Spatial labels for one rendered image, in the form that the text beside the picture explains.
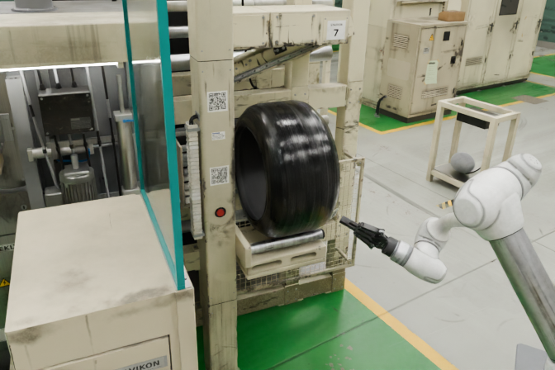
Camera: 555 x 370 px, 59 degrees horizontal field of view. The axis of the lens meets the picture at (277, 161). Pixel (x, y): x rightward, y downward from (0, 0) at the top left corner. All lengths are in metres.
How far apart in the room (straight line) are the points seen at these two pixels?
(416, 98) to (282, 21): 4.60
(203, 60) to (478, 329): 2.29
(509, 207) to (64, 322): 1.16
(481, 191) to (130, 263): 0.95
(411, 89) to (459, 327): 3.83
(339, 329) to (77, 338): 2.01
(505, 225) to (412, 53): 5.02
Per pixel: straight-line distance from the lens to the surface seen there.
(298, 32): 2.12
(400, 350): 2.96
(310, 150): 1.81
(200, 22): 1.69
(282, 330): 2.97
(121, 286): 1.25
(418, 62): 6.39
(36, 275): 1.35
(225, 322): 2.26
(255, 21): 2.03
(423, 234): 2.06
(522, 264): 1.53
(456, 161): 4.80
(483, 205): 1.43
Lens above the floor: 2.00
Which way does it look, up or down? 23 degrees down
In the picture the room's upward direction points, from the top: 1 degrees clockwise
